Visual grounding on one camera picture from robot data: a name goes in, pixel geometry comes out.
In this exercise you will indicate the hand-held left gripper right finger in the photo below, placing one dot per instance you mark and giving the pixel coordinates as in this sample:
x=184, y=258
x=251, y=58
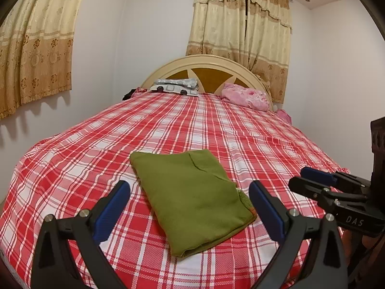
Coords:
x=267, y=210

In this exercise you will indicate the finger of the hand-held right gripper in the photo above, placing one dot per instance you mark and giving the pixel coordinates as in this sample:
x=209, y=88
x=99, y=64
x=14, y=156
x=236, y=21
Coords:
x=306, y=188
x=315, y=174

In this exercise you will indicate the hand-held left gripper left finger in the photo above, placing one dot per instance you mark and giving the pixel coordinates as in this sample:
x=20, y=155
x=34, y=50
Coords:
x=112, y=207

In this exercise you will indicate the green striped knit sweater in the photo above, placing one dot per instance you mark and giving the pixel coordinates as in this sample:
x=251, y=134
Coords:
x=192, y=195

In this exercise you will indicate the pink cloth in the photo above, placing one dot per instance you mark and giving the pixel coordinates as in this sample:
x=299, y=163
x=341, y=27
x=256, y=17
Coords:
x=284, y=116

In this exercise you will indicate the pink floral pillow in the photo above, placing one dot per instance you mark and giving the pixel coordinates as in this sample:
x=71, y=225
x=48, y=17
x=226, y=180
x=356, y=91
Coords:
x=246, y=96

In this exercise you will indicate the red plaid bed blanket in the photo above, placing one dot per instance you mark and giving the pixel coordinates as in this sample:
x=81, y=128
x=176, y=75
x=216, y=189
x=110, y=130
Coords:
x=180, y=120

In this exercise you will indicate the dark cloth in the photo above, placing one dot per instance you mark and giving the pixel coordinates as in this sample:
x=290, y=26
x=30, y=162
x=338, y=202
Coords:
x=129, y=94

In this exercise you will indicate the beige floral curtain panel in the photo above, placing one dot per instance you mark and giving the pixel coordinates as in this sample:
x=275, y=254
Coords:
x=267, y=42
x=216, y=21

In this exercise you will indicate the cream wooden headboard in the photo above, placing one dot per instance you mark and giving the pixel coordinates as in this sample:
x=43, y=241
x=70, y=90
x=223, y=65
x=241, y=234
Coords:
x=168, y=66

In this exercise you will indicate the wide beige floral curtain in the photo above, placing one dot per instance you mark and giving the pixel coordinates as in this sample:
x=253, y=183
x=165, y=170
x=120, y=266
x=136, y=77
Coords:
x=36, y=36

